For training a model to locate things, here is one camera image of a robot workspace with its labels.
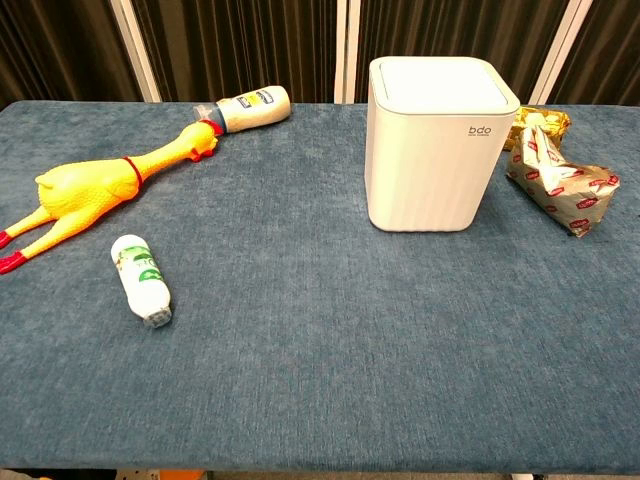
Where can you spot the white plastic trash bin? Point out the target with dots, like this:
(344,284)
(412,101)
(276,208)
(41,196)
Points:
(425,170)

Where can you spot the white plastic box lid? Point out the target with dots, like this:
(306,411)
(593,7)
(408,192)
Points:
(442,82)

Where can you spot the blue fabric table cloth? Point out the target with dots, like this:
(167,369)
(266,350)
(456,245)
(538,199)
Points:
(310,325)

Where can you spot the cream squeeze bottle blue cap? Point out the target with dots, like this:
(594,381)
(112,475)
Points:
(255,111)

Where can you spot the small white green-label bottle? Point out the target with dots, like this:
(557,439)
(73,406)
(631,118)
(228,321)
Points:
(141,280)

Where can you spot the dark pleated curtain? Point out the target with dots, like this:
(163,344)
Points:
(240,45)

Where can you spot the yellow rubber chicken toy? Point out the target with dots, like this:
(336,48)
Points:
(90,187)

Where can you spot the silver red-logo crumpled wrapper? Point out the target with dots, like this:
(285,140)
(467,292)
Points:
(555,175)

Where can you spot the gold foil crumpled wrapper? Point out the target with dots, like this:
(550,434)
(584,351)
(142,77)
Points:
(542,119)

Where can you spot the white vertical frame post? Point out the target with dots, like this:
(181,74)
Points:
(346,50)

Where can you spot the white slanted frame bar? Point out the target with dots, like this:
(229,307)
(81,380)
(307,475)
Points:
(557,50)
(135,50)

